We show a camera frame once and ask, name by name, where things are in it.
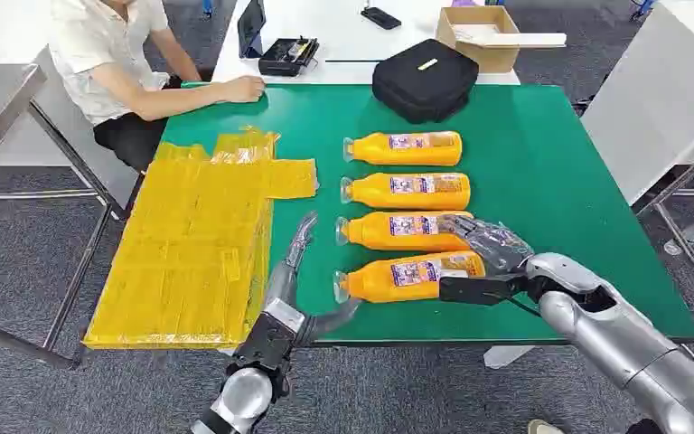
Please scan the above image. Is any cardboard box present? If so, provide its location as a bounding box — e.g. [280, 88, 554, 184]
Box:
[435, 5, 521, 74]

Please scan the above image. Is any yellow sheet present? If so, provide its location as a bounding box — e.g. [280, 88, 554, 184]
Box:
[82, 126, 319, 352]

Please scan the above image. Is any black phone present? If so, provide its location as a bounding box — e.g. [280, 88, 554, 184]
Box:
[361, 6, 403, 31]

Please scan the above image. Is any person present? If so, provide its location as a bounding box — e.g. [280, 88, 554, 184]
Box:
[47, 0, 267, 175]

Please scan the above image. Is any green table mat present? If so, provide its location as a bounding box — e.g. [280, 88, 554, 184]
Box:
[161, 83, 694, 345]

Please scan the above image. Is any black tool tray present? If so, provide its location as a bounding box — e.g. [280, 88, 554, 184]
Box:
[258, 36, 321, 78]

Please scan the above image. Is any black zip case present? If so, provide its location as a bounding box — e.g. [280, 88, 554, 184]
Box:
[371, 38, 481, 125]

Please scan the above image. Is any grey panel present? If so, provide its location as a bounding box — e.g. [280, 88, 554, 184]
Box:
[0, 44, 142, 211]

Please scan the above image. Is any white flat board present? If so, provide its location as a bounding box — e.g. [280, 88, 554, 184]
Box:
[453, 24, 567, 49]

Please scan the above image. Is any white table foot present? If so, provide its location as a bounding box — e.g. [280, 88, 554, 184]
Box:
[483, 345, 537, 370]

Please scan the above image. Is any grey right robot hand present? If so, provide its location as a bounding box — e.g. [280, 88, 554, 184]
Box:
[438, 214, 535, 307]

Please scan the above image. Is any dark tablet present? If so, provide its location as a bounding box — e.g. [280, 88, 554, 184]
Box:
[237, 0, 267, 60]

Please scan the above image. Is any orange drink bottle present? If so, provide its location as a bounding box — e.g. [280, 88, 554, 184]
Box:
[333, 211, 475, 253]
[339, 173, 472, 212]
[332, 250, 487, 305]
[342, 130, 464, 167]

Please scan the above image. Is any person's hand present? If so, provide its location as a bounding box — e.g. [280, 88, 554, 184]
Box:
[226, 74, 267, 105]

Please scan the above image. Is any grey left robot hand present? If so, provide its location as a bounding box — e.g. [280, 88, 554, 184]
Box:
[230, 211, 364, 377]

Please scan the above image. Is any white table with steel legs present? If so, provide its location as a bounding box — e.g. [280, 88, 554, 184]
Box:
[580, 0, 694, 318]

